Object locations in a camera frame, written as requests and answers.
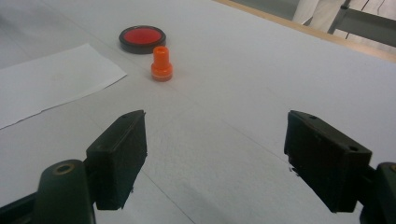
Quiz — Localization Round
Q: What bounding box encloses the wooden table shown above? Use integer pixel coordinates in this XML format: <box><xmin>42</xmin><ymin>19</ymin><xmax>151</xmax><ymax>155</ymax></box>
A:
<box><xmin>213</xmin><ymin>0</ymin><xmax>396</xmax><ymax>63</ymax></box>

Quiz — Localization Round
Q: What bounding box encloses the white desk frame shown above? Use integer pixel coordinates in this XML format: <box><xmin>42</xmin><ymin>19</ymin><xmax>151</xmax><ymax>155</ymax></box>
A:
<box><xmin>326</xmin><ymin>0</ymin><xmax>396</xmax><ymax>49</ymax></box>

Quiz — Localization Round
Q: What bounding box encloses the round red ink pad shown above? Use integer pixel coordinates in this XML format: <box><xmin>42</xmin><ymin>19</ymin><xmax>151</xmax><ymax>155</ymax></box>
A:
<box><xmin>118</xmin><ymin>24</ymin><xmax>167</xmax><ymax>55</ymax></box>

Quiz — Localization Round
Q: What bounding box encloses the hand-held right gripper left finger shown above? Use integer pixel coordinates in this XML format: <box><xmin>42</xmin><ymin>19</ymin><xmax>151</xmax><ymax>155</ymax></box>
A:
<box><xmin>85</xmin><ymin>109</ymin><xmax>149</xmax><ymax>211</ymax></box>

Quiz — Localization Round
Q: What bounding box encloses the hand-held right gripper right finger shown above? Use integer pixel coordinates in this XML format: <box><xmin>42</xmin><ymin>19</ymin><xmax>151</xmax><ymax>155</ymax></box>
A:
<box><xmin>283</xmin><ymin>109</ymin><xmax>374</xmax><ymax>214</ymax></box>

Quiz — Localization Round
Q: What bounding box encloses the white paper sheet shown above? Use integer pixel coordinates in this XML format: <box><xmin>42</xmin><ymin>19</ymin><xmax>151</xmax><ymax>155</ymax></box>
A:
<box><xmin>0</xmin><ymin>43</ymin><xmax>128</xmax><ymax>131</ymax></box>

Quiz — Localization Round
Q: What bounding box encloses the pale grey panel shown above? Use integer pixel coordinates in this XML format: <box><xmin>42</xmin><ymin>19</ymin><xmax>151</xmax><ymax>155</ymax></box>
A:
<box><xmin>292</xmin><ymin>0</ymin><xmax>345</xmax><ymax>33</ymax></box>

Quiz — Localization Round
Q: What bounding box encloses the orange stamp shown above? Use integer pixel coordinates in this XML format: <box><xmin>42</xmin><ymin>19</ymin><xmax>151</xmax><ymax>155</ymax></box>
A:
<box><xmin>150</xmin><ymin>45</ymin><xmax>174</xmax><ymax>83</ymax></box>

